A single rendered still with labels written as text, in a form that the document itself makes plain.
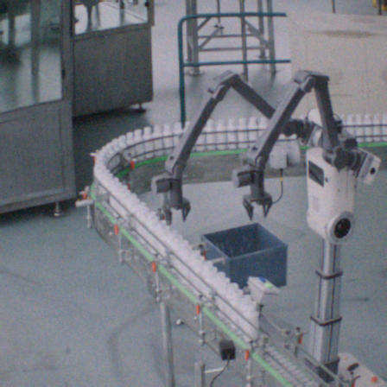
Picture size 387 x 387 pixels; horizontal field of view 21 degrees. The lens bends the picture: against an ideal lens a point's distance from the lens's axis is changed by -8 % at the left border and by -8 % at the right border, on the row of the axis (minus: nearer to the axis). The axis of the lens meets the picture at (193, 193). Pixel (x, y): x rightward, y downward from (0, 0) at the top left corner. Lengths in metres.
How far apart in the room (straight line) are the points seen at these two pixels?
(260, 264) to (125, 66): 5.00
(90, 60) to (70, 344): 4.05
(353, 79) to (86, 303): 3.13
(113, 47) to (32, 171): 2.35
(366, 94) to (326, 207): 4.10
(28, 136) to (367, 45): 2.86
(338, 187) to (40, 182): 3.58
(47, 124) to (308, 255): 2.05
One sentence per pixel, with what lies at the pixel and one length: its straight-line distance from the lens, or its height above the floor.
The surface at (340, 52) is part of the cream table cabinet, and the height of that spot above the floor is 0.97.
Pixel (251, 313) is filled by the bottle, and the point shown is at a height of 1.13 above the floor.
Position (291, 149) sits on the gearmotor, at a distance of 6.29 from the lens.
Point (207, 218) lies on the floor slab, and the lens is 8.01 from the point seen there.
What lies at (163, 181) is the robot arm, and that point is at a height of 1.44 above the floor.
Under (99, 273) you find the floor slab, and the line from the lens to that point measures 7.27.
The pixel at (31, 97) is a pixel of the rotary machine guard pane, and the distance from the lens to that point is 7.77.
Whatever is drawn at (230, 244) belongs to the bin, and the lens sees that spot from 5.53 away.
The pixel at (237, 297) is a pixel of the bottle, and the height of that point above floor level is 1.15.
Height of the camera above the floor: 3.19
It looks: 22 degrees down
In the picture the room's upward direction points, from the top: 2 degrees counter-clockwise
